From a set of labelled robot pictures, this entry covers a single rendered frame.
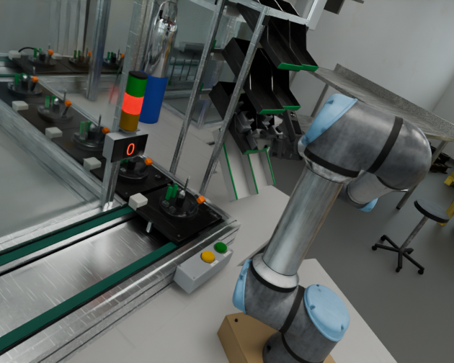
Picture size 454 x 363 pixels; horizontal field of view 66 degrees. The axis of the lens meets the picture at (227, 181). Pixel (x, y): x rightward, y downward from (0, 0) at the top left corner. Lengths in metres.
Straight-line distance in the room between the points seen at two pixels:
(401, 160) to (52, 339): 0.77
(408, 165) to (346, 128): 0.13
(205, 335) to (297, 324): 0.32
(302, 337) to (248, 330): 0.20
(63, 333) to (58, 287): 0.17
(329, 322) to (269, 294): 0.13
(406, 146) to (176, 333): 0.74
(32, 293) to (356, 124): 0.83
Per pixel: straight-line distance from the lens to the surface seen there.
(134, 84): 0.96
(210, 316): 1.10
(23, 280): 1.03
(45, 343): 0.87
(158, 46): 1.96
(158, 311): 1.07
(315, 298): 0.83
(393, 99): 5.10
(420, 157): 0.71
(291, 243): 0.75
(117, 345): 0.99
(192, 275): 1.04
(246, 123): 1.31
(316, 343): 0.86
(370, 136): 0.67
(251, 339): 1.00
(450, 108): 8.87
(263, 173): 1.56
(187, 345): 1.03
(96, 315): 0.91
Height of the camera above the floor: 1.69
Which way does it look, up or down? 29 degrees down
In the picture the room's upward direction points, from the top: 21 degrees clockwise
